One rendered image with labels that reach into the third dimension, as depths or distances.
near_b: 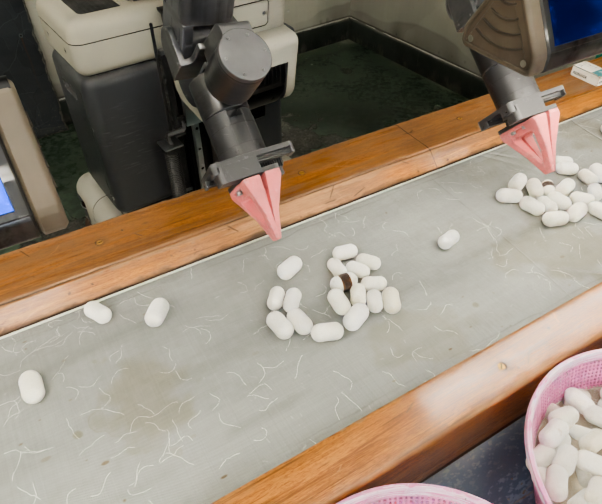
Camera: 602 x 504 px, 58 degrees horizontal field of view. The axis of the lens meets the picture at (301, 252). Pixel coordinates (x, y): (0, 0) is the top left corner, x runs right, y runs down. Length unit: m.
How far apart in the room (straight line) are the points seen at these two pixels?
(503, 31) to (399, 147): 0.43
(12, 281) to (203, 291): 0.22
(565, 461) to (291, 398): 0.26
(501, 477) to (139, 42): 1.12
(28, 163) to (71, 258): 0.43
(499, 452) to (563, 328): 0.15
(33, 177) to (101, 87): 1.06
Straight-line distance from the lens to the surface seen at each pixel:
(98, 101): 1.37
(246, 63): 0.58
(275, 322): 0.61
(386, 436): 0.53
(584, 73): 1.20
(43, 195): 0.31
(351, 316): 0.62
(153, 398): 0.60
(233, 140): 0.62
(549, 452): 0.60
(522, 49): 0.48
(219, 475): 0.54
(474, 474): 0.64
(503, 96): 0.78
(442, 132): 0.94
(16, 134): 0.31
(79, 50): 1.32
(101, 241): 0.74
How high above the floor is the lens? 1.23
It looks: 43 degrees down
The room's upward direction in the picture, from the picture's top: straight up
